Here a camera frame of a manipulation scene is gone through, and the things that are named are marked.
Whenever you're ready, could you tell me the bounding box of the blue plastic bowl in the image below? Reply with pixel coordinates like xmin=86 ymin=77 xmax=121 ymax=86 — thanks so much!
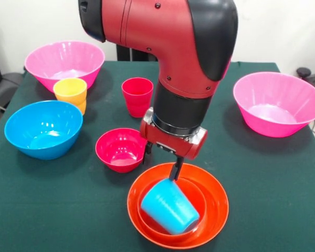
xmin=4 ymin=100 xmax=83 ymax=161

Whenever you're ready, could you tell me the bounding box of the red plastic cup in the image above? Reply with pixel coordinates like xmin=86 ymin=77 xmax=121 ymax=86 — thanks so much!
xmin=121 ymin=77 xmax=154 ymax=118

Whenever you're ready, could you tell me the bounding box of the small red plastic bowl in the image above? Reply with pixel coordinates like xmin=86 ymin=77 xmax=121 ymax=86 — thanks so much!
xmin=95 ymin=128 xmax=149 ymax=174

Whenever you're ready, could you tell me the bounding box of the dark green tablecloth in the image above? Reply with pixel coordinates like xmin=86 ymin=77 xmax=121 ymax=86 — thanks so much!
xmin=0 ymin=61 xmax=315 ymax=252

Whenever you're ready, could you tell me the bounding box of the yellow plastic cup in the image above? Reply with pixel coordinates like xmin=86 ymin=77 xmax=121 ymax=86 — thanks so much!
xmin=53 ymin=78 xmax=88 ymax=116

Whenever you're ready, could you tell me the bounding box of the large pink plastic bowl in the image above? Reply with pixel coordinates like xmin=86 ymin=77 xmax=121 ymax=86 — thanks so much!
xmin=24 ymin=40 xmax=106 ymax=93
xmin=233 ymin=72 xmax=315 ymax=138

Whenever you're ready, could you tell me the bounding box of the small orange plastic bowl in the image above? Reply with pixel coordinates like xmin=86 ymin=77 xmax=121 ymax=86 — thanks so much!
xmin=138 ymin=177 xmax=207 ymax=237

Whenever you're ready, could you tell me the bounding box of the large orange plastic bowl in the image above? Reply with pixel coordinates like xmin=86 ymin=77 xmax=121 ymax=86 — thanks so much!
xmin=127 ymin=162 xmax=229 ymax=249

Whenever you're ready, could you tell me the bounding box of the blue plastic cup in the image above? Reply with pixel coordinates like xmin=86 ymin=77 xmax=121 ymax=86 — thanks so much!
xmin=140 ymin=179 xmax=200 ymax=236

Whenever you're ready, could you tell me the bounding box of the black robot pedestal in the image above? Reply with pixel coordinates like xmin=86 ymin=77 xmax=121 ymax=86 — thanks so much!
xmin=117 ymin=43 xmax=158 ymax=62

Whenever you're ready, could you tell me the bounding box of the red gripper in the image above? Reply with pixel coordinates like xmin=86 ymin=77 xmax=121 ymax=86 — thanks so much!
xmin=139 ymin=119 xmax=208 ymax=182

